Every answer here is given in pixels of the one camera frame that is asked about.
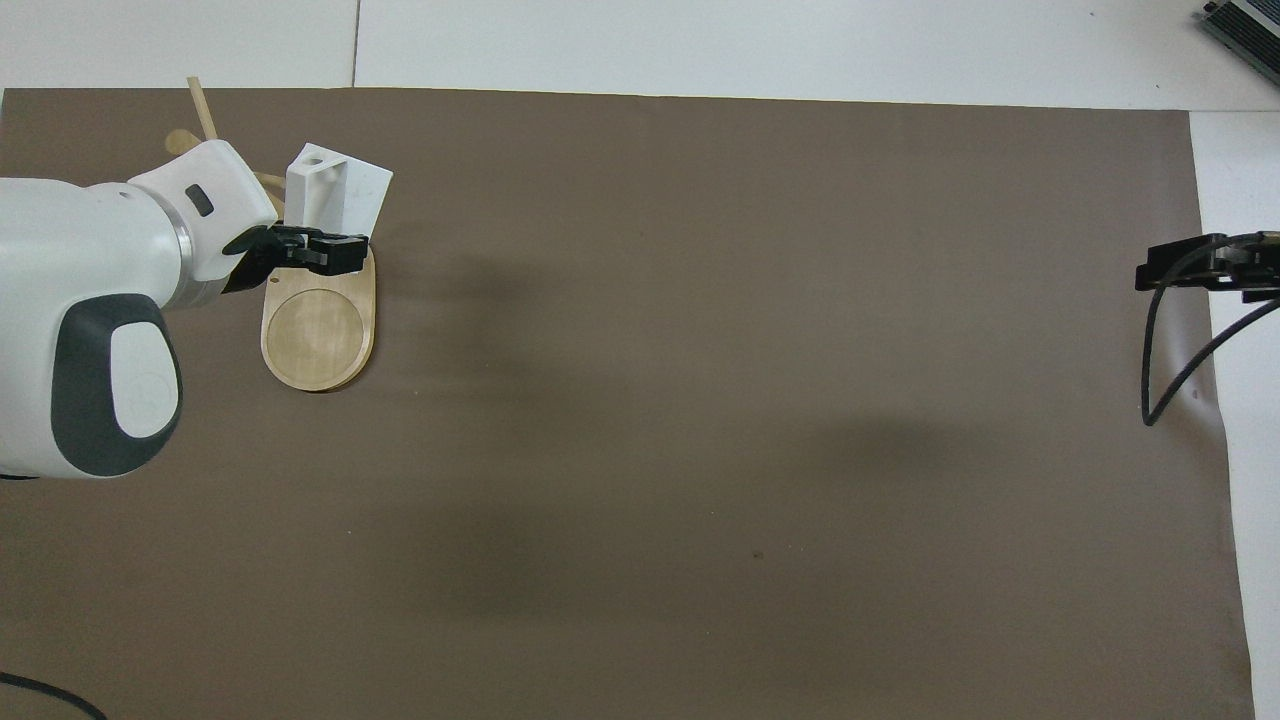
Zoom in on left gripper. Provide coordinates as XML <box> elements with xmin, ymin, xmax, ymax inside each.
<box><xmin>221</xmin><ymin>225</ymin><xmax>372</xmax><ymax>296</ymax></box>

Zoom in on white plastic bracket block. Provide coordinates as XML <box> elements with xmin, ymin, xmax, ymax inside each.
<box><xmin>285</xmin><ymin>142</ymin><xmax>395</xmax><ymax>274</ymax></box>

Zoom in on grey metal device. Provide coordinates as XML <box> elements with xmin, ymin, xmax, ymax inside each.
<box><xmin>1197</xmin><ymin>0</ymin><xmax>1280</xmax><ymax>64</ymax></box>

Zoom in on black cable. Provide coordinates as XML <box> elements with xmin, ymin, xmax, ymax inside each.
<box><xmin>1141</xmin><ymin>238</ymin><xmax>1280</xmax><ymax>429</ymax></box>
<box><xmin>0</xmin><ymin>671</ymin><xmax>109</xmax><ymax>720</ymax></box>

